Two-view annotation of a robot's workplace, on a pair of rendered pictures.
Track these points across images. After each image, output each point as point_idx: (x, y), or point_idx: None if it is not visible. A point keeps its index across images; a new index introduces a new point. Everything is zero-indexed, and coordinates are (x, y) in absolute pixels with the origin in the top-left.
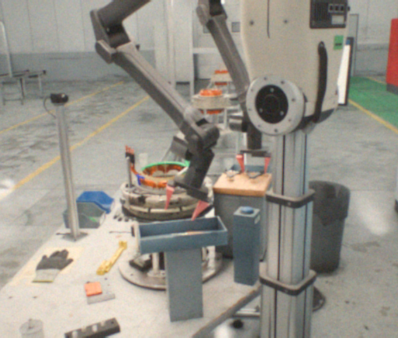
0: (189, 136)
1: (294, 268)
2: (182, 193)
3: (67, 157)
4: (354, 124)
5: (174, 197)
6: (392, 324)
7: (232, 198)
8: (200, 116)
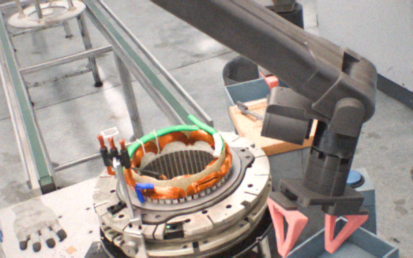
0: (330, 102)
1: None
2: (238, 192)
3: None
4: None
5: (235, 206)
6: None
7: (288, 158)
8: (338, 51)
